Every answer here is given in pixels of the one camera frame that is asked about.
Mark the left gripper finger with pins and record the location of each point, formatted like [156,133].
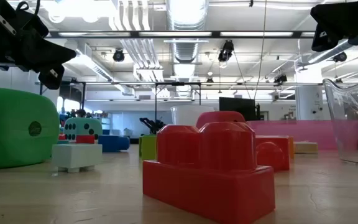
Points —
[45,53]
[53,79]

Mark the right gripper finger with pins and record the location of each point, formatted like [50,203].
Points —
[343,15]
[323,40]

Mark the red two-stud toy block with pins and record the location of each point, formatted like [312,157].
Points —
[278,149]
[61,137]
[210,186]

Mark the green foam die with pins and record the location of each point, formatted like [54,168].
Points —
[11,130]

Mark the small red toy block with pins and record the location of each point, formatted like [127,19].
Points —
[85,139]

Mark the blue toy block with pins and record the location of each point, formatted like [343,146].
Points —
[113,143]

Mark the clear plastic tray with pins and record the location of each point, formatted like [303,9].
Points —
[353,130]

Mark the orange slanted toy block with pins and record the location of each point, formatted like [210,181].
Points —
[291,146]

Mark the black idle robot arm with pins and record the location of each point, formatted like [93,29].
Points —
[152,125]

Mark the black spotlight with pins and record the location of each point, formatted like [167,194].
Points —
[225,51]
[280,78]
[118,55]
[340,57]
[209,81]

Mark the teal foam die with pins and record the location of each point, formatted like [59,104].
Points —
[79,124]

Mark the white round column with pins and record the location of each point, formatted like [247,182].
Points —
[308,102]

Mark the pale teal toy cube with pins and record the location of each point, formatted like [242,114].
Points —
[76,155]

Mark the pink plastic tray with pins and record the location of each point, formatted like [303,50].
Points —
[322,133]

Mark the black light bar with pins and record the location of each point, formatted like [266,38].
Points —
[216,34]

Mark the pale yellow flat block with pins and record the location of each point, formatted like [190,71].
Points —
[305,147]

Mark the black computer monitor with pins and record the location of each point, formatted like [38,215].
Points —
[236,107]

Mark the lime green toy cube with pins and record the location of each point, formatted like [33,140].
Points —
[148,147]

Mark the red foam die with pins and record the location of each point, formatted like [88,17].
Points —
[219,117]

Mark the white cup with face print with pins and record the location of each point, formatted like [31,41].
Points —
[188,115]

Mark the black frame stand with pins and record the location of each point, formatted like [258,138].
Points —
[83,93]
[155,102]

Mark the silver ventilation duct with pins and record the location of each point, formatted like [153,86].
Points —
[186,49]

